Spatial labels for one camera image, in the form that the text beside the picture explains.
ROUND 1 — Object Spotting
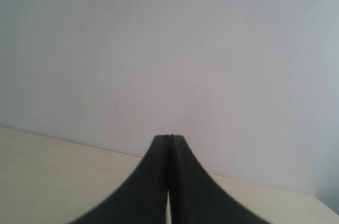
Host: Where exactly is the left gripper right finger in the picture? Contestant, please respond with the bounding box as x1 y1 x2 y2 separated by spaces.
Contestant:
168 135 267 224

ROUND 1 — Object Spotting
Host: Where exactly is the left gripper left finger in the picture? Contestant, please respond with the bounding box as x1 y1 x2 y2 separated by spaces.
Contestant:
72 135 169 223

